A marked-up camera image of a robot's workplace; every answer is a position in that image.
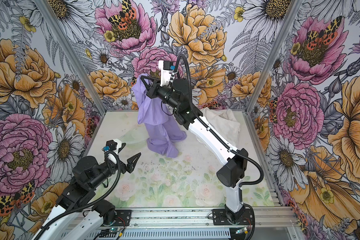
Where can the aluminium corner post right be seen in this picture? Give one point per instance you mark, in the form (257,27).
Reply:
(279,40)

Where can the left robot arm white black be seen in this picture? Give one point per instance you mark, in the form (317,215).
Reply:
(93,182)

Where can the white vented cable duct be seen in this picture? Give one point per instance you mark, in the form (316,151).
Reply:
(170,234)

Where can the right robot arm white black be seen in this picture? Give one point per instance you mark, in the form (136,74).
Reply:
(233,166)

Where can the aluminium corner post left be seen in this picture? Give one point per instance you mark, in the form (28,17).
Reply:
(57,30)

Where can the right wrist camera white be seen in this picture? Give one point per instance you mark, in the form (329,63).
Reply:
(167,72)

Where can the purple cloth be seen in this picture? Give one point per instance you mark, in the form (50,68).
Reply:
(162,128)

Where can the green circuit board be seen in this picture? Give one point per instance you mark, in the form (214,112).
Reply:
(114,231)

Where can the white cloth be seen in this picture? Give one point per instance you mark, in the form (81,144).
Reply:
(225,123)

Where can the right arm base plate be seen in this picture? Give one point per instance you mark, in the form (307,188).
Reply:
(225,217)

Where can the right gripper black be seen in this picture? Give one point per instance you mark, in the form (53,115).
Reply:
(154,87)

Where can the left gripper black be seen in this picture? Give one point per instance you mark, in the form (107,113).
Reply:
(131,165)

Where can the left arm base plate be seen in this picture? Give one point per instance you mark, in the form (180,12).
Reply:
(120,218)

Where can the aluminium front rail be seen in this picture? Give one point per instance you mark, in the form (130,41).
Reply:
(173,218)

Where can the aluminium corner post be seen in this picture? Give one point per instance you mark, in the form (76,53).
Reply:
(279,40)
(57,30)

